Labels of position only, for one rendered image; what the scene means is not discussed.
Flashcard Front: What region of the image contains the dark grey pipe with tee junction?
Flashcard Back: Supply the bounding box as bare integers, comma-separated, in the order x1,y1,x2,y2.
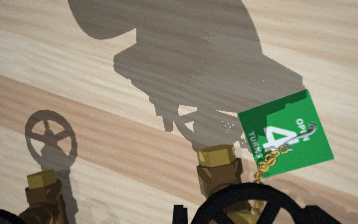
0,144,312,224

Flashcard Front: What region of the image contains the green tag with gold chain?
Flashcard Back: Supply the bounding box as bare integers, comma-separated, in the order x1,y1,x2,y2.
238,89,335,184

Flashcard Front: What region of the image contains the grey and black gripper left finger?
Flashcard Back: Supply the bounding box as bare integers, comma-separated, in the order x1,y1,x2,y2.
172,205,188,224

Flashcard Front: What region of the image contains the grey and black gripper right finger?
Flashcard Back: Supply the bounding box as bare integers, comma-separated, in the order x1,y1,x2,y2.
302,205,342,224

